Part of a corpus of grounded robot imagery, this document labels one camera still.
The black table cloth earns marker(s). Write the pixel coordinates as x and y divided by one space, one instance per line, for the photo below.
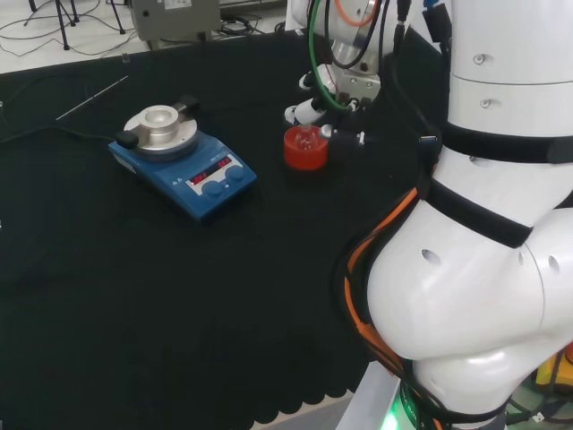
134 269

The black tripod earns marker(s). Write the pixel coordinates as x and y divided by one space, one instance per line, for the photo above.
119 20
62 27

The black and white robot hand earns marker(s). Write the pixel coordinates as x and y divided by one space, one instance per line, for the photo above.
358 87

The clear round-bottom glass flask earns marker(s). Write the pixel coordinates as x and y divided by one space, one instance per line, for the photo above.
306 141

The grey metal cabinet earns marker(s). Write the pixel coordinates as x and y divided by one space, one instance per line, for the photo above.
174 22

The blue base laboratory heater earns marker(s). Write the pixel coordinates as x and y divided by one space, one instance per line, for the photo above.
188 170

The yellow stop button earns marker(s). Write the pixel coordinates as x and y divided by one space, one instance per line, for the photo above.
548 374

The thin metal probe rod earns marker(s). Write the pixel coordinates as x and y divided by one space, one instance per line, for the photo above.
91 97

